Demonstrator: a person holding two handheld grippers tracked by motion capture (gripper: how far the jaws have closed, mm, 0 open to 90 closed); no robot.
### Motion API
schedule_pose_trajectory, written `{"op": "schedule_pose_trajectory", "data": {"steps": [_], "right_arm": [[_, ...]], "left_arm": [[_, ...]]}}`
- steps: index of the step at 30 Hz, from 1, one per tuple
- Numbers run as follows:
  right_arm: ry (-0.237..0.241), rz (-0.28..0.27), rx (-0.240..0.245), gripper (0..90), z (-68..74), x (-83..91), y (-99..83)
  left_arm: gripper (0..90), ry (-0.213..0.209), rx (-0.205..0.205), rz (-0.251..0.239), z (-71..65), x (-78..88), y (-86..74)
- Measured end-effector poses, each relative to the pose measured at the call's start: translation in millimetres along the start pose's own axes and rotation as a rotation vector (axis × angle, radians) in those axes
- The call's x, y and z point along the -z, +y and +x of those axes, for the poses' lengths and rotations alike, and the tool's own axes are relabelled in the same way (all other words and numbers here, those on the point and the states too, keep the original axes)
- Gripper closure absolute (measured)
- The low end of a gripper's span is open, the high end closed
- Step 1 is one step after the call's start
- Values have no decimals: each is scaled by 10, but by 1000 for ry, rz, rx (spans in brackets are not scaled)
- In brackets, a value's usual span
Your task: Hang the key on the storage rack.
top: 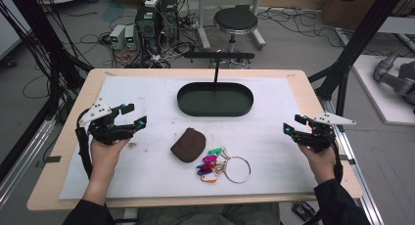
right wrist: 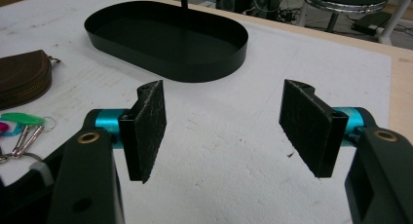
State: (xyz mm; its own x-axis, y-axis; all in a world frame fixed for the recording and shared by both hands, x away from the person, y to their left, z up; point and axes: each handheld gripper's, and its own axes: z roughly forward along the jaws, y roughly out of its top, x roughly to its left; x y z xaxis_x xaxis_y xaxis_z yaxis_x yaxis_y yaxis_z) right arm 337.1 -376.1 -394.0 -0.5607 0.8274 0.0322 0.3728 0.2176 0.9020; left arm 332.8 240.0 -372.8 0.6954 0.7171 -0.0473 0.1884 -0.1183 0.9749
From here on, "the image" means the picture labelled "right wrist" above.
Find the black computer tower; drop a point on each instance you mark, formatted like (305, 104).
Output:
(227, 0)

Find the black flat box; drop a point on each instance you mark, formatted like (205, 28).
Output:
(371, 22)

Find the black oval tray with hanger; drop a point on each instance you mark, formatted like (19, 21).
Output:
(168, 39)

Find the white metal table leg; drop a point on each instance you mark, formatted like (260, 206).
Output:
(394, 19)
(302, 16)

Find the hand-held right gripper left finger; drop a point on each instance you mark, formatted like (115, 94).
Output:
(146, 133)

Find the key bunch with coloured tags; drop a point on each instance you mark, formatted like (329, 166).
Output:
(22, 119)

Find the brown zip pouch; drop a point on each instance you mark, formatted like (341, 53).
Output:
(22, 74)

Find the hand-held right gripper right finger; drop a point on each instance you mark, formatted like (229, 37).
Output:
(308, 130)

